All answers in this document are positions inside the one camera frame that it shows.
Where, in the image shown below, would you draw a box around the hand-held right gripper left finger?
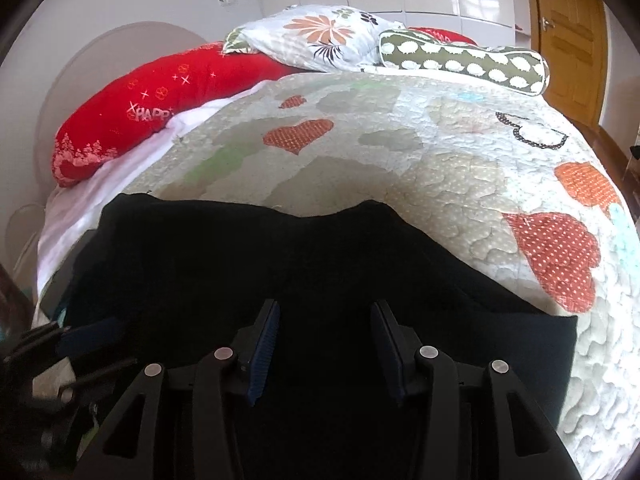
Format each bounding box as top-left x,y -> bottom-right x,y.
70,299 -> 281,480

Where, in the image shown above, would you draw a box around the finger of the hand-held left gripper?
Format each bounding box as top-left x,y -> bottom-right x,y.
5,317 -> 125,363
60,356 -> 139,391

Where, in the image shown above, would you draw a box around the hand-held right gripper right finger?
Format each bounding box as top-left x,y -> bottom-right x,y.
370,300 -> 583,480

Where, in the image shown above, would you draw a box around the black pants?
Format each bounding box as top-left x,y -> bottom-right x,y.
60,192 -> 578,480

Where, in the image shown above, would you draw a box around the white bed sheet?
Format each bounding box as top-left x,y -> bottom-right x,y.
36,95 -> 221,301

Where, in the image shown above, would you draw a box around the quilted heart patch bedspread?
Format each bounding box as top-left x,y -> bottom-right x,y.
32,67 -> 640,480

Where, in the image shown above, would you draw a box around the red printed pillow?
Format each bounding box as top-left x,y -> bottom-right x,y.
52,41 -> 301,188
407,26 -> 478,47

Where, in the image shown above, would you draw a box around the beige headboard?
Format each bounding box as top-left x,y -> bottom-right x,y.
32,21 -> 211,201

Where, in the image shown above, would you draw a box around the green bolster pillow white print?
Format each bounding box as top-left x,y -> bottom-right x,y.
377,30 -> 551,97

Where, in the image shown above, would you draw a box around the white floral pillow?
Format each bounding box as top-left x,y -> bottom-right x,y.
221,5 -> 407,73

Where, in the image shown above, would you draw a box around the wooden door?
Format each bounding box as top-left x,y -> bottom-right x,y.
522,0 -> 608,133

